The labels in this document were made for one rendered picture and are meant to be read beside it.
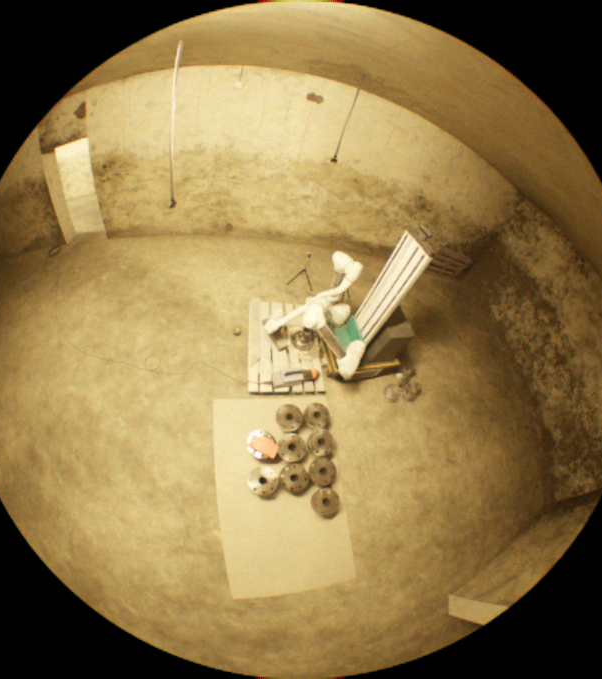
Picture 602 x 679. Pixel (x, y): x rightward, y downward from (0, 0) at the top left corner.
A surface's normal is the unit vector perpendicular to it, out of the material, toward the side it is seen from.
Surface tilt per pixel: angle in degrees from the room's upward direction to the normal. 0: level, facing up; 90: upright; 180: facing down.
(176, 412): 0
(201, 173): 90
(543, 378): 90
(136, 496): 0
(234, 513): 0
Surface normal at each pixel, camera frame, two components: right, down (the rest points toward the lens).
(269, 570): 0.22, -0.55
